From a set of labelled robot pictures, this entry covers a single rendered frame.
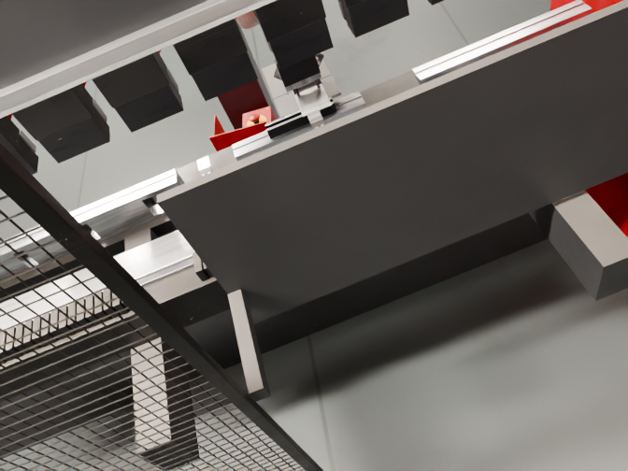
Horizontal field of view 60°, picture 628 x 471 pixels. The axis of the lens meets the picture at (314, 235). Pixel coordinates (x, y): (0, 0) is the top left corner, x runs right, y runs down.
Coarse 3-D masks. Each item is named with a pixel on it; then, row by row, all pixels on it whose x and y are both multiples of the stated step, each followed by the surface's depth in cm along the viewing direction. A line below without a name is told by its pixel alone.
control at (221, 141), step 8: (248, 112) 193; (256, 112) 192; (264, 112) 191; (272, 112) 192; (216, 120) 192; (248, 120) 191; (272, 120) 189; (216, 128) 190; (240, 128) 179; (248, 128) 179; (256, 128) 179; (264, 128) 180; (216, 136) 181; (224, 136) 181; (232, 136) 181; (240, 136) 181; (248, 136) 182; (216, 144) 183; (224, 144) 183; (232, 144) 184
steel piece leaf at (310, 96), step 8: (304, 88) 156; (312, 88) 154; (320, 88) 153; (296, 96) 154; (304, 96) 153; (312, 96) 152; (320, 96) 151; (304, 104) 151; (312, 104) 150; (320, 104) 149
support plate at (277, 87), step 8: (272, 64) 167; (264, 72) 166; (272, 72) 165; (328, 72) 157; (272, 80) 162; (280, 80) 161; (328, 80) 155; (272, 88) 160; (280, 88) 159; (328, 88) 153; (336, 88) 152; (280, 96) 157; (288, 96) 156; (328, 96) 150; (336, 96) 151; (280, 104) 154; (288, 104) 153; (296, 104) 152; (280, 112) 152; (288, 112) 151
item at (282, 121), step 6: (324, 108) 149; (330, 108) 149; (294, 114) 150; (300, 114) 151; (324, 114) 150; (276, 120) 151; (282, 120) 150; (288, 120) 151; (294, 120) 149; (300, 120) 149; (306, 120) 150; (270, 126) 151; (276, 126) 149; (282, 126) 149; (288, 126) 150; (294, 126) 150; (270, 132) 150; (276, 132) 150; (282, 132) 151; (270, 138) 151
